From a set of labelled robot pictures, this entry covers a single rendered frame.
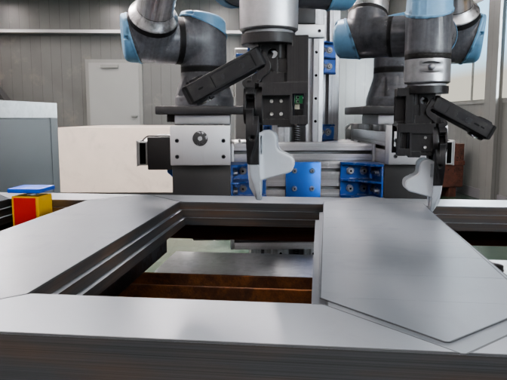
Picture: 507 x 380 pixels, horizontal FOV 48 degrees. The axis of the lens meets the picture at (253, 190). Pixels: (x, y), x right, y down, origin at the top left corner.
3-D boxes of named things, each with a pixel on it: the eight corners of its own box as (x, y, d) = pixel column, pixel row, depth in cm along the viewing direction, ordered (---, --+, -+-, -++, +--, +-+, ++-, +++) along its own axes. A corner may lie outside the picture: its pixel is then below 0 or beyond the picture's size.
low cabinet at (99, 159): (56, 200, 694) (53, 127, 683) (103, 179, 922) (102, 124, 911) (209, 200, 696) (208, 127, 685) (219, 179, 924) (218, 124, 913)
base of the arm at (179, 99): (177, 107, 154) (176, 69, 152) (233, 107, 154) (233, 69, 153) (171, 105, 139) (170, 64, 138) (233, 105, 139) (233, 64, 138)
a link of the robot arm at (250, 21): (235, -6, 69) (243, 7, 77) (236, 33, 70) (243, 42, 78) (297, -8, 69) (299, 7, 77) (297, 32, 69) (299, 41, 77)
